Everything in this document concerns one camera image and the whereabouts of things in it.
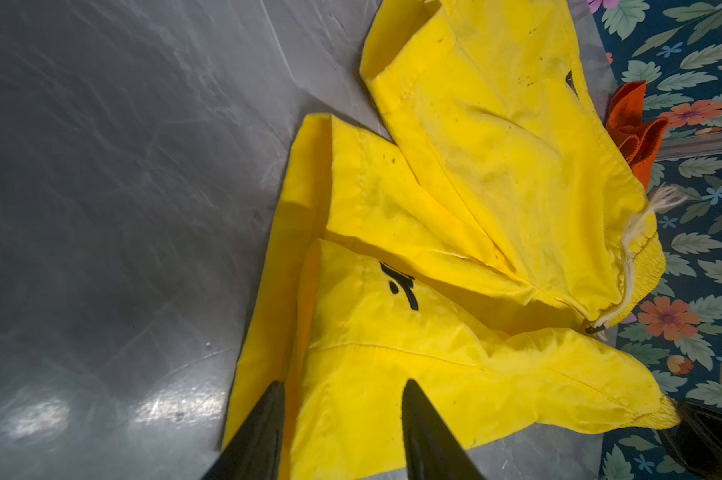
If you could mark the aluminium frame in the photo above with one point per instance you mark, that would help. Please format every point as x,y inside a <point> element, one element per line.
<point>704,145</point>

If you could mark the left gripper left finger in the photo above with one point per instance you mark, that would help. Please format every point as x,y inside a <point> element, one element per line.
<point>255,450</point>

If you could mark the yellow shorts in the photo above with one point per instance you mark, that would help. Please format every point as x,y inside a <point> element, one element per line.
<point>479,250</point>

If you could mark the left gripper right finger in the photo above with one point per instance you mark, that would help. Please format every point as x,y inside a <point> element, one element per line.
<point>432,452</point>

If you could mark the orange shorts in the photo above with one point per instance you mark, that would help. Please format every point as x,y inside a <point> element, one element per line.
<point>639,141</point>

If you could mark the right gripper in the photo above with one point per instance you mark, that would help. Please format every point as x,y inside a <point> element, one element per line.
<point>696,442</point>

